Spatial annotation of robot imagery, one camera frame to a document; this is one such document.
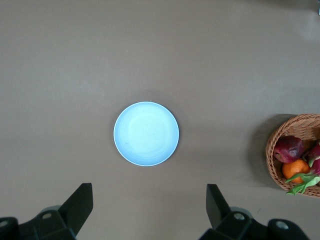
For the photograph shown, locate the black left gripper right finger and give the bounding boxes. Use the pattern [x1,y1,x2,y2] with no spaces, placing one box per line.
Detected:
[198,184,311,240]

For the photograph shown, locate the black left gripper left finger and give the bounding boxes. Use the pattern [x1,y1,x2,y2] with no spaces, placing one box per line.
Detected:
[0,183,94,240]

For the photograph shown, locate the dark red apple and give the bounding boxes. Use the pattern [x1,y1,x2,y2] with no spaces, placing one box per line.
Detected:
[273,135,305,164]

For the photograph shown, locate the orange tangerine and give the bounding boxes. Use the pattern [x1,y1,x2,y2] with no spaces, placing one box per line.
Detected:
[282,159,312,184]

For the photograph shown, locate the light blue round plate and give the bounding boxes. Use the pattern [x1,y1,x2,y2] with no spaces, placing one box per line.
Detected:
[113,101,180,167]

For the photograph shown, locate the pink dragon fruit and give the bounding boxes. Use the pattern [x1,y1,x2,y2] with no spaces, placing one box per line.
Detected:
[285,139,320,196]

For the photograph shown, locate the brown woven wicker basket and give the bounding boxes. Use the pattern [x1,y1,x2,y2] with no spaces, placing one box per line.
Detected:
[265,113,320,199]

